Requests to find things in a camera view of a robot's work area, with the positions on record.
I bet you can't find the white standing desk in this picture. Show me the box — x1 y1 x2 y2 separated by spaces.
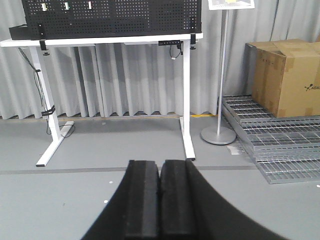
0 33 204 167

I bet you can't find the green toggle switch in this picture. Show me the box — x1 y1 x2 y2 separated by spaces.
64 2 70 10

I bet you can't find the brown cardboard box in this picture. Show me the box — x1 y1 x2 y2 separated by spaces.
245 39 320 118

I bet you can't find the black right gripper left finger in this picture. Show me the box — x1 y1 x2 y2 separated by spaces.
82 160 160 240

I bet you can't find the black box on desk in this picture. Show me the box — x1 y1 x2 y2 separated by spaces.
9 24 31 41

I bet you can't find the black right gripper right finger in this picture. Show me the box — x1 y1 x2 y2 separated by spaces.
160 159 284 240

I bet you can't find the black perforated pegboard panel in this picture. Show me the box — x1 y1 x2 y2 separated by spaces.
22 0 202 40

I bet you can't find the black desk control cable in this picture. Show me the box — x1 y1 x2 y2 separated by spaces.
158 39 184 61

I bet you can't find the metal floor grating stack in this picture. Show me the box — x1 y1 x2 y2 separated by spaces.
222 95 320 184

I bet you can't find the black cable on desk leg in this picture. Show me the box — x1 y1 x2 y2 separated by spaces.
17 47 76 138

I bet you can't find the yellow toggle switch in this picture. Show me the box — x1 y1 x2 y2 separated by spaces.
41 3 48 12

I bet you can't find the silver sign stand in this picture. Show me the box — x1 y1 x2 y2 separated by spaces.
200 0 255 146

